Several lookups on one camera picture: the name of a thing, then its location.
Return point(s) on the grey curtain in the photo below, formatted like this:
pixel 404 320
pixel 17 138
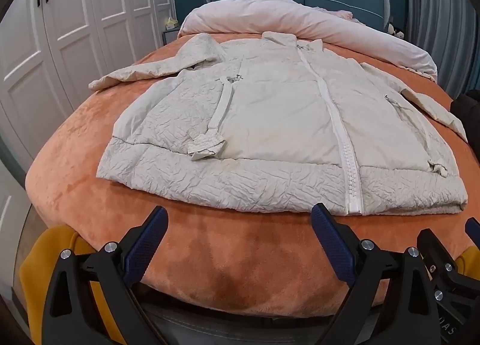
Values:
pixel 438 3

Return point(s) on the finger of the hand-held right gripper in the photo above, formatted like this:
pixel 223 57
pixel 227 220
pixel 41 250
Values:
pixel 435 245
pixel 473 228

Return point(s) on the dark object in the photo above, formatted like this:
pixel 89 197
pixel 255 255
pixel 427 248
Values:
pixel 467 108

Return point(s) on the yellow garment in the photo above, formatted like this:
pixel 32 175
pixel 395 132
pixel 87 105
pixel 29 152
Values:
pixel 41 266

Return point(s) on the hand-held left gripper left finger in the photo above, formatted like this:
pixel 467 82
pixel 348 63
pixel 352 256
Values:
pixel 144 245

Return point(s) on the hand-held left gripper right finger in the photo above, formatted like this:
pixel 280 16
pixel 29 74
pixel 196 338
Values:
pixel 333 243

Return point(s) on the orange plush bed blanket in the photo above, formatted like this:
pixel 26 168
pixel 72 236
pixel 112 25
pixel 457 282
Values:
pixel 210 247

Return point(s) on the yellow tissue pack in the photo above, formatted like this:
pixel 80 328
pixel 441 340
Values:
pixel 171 22

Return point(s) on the white panelled wardrobe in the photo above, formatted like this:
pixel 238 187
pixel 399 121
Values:
pixel 75 41

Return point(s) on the blue nightstand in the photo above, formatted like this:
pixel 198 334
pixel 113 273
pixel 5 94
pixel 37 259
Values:
pixel 169 35

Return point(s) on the pink duvet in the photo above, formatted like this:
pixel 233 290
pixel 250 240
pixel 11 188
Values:
pixel 337 22

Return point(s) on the cream puffer jacket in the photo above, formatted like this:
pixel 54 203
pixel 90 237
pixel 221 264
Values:
pixel 270 123

